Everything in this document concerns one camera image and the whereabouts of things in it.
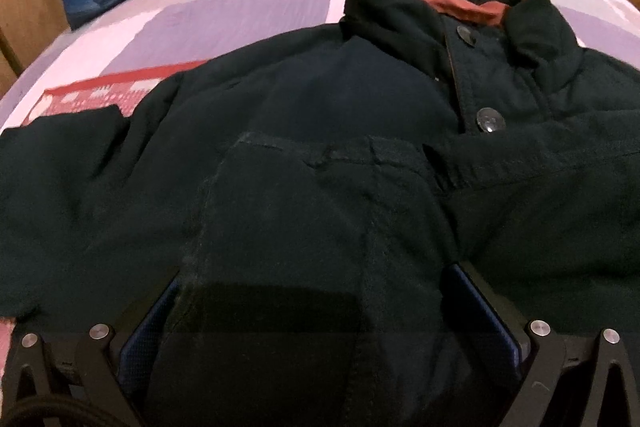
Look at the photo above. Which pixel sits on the patchwork checked quilt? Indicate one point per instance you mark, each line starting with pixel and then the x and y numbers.
pixel 240 2

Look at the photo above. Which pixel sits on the dark green jacket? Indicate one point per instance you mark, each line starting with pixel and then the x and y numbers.
pixel 310 117

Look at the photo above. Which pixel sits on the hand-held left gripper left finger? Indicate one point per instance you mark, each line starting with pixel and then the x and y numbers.
pixel 144 339

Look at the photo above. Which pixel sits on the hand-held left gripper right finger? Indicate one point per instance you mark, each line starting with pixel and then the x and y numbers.
pixel 482 309

